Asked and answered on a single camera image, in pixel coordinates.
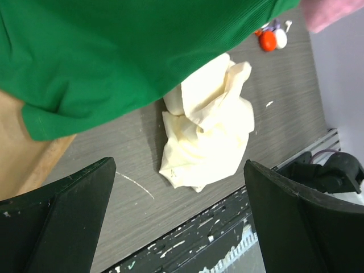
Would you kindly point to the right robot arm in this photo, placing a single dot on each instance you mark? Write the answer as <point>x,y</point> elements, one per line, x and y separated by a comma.
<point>341,173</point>

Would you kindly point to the pink shirt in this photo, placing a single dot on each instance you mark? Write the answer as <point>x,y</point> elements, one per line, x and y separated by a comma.
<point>319,14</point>

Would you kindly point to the wooden clothes rack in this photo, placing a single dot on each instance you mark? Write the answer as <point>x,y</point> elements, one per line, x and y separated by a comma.
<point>25,163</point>

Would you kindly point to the cream crumpled cloth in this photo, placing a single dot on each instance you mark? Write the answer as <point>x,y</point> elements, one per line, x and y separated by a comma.
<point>207,124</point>

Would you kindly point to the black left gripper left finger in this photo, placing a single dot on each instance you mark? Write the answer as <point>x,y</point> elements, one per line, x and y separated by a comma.
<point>56,228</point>

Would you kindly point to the orange earbud charging case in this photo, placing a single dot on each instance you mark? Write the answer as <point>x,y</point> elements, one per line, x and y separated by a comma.
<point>267,40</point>

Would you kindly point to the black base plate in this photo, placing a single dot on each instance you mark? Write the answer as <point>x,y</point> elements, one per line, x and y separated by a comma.
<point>208,242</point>

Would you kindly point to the white earbud charging case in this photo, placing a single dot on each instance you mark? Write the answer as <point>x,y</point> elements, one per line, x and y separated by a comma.
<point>281,38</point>

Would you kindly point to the white earbud far right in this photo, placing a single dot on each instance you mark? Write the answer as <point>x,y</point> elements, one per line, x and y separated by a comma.
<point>288,24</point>

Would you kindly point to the purple earbud right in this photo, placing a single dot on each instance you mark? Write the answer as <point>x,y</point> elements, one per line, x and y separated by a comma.
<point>272,26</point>

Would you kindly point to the green shirt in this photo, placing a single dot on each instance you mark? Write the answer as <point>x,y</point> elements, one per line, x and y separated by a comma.
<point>79,64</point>

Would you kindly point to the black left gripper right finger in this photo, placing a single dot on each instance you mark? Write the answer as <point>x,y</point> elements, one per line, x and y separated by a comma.
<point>300,229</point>

